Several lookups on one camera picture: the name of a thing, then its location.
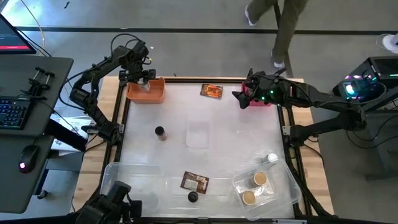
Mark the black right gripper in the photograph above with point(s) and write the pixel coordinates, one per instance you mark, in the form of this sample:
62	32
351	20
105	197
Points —
262	88

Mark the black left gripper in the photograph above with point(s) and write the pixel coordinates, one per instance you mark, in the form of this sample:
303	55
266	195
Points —
136	75

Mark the orange spice packet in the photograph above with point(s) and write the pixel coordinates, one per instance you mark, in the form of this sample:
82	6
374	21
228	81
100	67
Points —
211	91

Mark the blue-label black-lid spice jar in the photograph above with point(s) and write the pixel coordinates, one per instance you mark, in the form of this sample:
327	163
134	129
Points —
160	130

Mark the gold-lid spice jar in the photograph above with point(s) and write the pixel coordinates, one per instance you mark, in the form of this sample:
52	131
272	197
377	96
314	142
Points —
248	198
259	179

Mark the brown spice packet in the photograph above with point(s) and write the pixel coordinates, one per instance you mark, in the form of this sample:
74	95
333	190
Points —
194	182

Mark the large clear plastic bin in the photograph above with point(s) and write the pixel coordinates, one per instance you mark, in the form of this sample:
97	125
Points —
140	177
286	189

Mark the purple-label black-lid spice jar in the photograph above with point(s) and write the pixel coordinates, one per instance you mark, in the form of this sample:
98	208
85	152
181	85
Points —
193	196

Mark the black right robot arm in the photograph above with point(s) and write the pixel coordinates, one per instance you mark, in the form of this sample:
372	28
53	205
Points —
326	96

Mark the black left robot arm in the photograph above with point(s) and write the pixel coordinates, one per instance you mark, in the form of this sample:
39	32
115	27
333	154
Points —
96	116

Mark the orange plastic bin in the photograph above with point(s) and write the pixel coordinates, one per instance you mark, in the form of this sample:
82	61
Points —
155	96

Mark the pink plastic bin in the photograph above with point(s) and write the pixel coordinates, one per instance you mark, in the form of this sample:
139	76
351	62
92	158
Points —
261	104

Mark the small translucent plastic bin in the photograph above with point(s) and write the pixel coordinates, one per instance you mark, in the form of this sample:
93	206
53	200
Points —
199	130

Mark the white printed papers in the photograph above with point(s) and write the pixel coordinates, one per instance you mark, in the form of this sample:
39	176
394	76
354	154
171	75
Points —
74	124

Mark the person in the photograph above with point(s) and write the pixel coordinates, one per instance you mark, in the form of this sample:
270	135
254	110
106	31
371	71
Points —
287	31

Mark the clear plastic bag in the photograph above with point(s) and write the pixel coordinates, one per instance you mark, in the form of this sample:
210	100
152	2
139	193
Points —
241	186

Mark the black desk clamp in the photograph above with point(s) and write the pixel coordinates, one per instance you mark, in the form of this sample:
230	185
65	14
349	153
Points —
34	88

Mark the small black floor scrap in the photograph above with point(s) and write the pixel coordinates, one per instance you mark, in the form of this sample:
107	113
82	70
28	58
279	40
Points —
66	4

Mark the backlit black keyboard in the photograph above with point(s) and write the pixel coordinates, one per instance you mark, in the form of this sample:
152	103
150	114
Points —
12	113

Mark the black computer mouse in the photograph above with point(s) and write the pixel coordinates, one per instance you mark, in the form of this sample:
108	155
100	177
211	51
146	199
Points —
28	158

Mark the black desk monitor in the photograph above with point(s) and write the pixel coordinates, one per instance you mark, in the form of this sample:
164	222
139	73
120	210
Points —
12	37

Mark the black lit computer tower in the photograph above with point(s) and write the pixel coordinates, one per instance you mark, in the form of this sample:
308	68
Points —
384	67

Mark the grey metal cart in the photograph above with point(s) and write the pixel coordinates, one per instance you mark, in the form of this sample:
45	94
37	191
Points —
382	149

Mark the black desk foot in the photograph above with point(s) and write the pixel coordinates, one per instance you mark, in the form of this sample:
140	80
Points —
42	194

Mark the black desk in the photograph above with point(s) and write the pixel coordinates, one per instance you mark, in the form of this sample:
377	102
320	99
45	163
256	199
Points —
18	186

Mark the black aluminium table frame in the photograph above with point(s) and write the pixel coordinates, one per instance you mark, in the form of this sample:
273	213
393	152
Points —
180	80

